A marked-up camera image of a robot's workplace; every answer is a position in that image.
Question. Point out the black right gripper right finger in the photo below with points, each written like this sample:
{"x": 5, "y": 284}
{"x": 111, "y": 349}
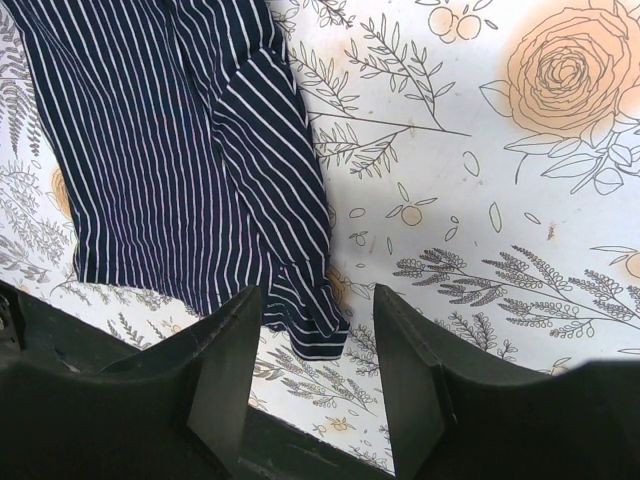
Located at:
{"x": 457, "y": 412}

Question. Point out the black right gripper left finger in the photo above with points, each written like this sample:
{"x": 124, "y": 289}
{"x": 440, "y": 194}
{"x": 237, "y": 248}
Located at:
{"x": 77, "y": 403}

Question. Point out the navy striped underwear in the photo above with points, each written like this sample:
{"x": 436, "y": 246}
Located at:
{"x": 187, "y": 155}

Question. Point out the floral patterned table mat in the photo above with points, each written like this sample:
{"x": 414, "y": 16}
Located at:
{"x": 481, "y": 158}

